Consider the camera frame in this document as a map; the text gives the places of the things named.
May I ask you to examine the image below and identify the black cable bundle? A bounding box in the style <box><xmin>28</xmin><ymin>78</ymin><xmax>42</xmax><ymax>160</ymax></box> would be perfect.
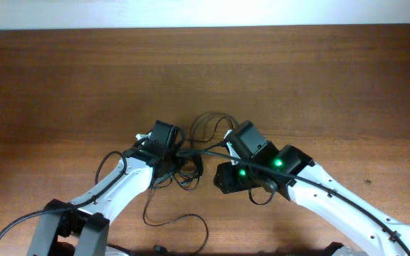
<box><xmin>151</xmin><ymin>112</ymin><xmax>240</xmax><ymax>192</ymax></box>

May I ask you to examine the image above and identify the black usb cable silver plug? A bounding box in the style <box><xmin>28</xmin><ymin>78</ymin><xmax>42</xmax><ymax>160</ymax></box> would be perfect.
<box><xmin>142</xmin><ymin>178</ymin><xmax>210</xmax><ymax>256</ymax></box>

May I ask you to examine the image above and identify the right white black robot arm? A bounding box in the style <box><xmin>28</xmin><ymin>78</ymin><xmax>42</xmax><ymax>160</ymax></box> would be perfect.
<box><xmin>214</xmin><ymin>121</ymin><xmax>410</xmax><ymax>255</ymax></box>

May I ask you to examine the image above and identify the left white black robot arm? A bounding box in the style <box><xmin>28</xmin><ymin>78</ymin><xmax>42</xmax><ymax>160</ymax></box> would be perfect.
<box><xmin>28</xmin><ymin>121</ymin><xmax>184</xmax><ymax>256</ymax></box>

